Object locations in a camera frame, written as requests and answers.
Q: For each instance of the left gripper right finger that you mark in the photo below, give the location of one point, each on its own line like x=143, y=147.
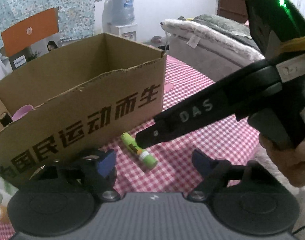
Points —
x=245, y=198

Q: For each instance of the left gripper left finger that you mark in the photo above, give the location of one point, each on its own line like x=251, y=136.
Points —
x=60, y=198

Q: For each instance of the green glue stick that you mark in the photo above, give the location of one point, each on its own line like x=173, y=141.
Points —
x=142, y=154

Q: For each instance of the pink plastic lid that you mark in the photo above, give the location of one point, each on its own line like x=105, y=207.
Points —
x=21, y=112

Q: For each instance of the black cylinder battery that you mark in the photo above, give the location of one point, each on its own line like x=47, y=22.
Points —
x=5, y=119

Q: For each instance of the person's right hand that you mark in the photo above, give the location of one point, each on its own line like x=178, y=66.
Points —
x=290, y=162

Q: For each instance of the grey sofa with blanket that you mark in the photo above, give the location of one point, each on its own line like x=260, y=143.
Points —
x=213, y=45

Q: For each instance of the brown cardboard box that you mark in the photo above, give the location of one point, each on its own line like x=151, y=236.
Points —
x=84, y=95

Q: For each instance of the orange Philips box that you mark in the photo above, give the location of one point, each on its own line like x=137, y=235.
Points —
x=31, y=38

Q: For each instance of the water dispenser with bottle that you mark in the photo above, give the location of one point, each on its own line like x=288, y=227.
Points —
x=119, y=18

